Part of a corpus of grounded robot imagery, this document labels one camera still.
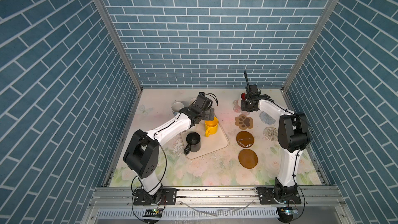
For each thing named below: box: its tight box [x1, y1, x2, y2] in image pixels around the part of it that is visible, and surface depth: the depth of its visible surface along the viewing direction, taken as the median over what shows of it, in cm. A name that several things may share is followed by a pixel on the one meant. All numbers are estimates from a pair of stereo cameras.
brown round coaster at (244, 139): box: [235, 130, 255, 149], surface depth 96 cm
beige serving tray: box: [180, 118, 230, 160], surface depth 93 cm
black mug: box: [183, 131, 202, 156], surface depth 88 cm
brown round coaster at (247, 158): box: [238, 148, 259, 170], surface depth 88 cm
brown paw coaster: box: [234, 114, 254, 131], surface depth 104 cm
